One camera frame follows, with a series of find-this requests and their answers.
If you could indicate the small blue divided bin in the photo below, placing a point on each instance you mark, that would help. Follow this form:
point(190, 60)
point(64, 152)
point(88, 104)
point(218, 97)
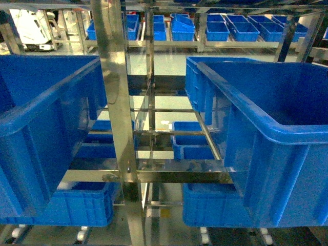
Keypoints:
point(189, 146)

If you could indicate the blue lower right bin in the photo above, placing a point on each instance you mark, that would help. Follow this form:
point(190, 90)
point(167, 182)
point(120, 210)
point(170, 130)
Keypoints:
point(213, 205)

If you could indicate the large blue upper right bin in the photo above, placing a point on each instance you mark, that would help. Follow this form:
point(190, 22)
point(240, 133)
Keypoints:
point(269, 122)

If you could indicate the large blue bin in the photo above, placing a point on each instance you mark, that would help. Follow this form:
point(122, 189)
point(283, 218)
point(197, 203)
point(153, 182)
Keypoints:
point(269, 122)
point(48, 106)

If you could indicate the blue lower left bin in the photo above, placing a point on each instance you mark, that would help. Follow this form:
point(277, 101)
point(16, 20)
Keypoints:
point(85, 204)

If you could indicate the large blue upper left bin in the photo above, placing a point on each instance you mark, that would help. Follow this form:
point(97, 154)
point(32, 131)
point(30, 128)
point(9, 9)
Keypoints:
point(48, 106)

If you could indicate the stainless steel rack post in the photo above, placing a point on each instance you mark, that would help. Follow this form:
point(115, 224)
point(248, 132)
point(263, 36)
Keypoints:
point(107, 18)

